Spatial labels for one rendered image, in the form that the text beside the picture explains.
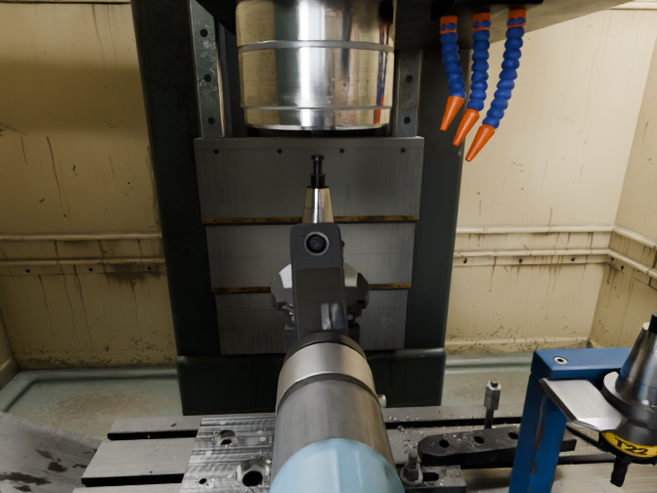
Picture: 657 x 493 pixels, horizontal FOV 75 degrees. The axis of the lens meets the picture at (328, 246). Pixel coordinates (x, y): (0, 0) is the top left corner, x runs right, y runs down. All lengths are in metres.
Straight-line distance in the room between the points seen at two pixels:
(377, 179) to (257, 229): 0.28
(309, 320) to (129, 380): 1.33
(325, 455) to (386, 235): 0.76
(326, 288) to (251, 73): 0.21
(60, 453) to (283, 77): 1.11
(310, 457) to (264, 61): 0.32
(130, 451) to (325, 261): 0.63
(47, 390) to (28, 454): 0.47
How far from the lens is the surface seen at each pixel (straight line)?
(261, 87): 0.42
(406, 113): 0.94
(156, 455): 0.89
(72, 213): 1.52
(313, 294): 0.37
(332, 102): 0.40
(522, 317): 1.68
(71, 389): 1.72
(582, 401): 0.50
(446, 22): 0.49
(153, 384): 1.62
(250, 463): 0.72
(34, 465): 1.30
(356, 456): 0.25
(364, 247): 0.97
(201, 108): 0.93
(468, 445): 0.79
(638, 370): 0.50
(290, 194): 0.92
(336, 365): 0.31
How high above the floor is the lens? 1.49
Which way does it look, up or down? 19 degrees down
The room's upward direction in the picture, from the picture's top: straight up
